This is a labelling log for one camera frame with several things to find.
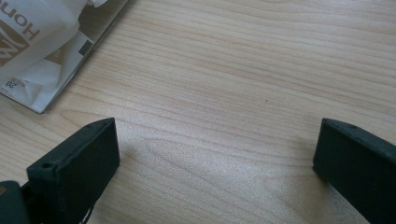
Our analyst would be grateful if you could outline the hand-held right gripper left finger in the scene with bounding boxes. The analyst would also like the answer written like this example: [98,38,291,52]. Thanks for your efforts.
[25,117,121,224]

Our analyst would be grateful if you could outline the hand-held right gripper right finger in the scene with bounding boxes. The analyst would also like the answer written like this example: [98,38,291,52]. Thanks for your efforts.
[312,118,396,224]

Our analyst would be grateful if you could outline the white and brown flat box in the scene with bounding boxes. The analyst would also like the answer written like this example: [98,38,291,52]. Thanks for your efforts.
[0,0,131,115]

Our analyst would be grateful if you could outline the white plastic bag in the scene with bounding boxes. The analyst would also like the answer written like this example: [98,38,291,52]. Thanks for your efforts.
[0,0,108,87]

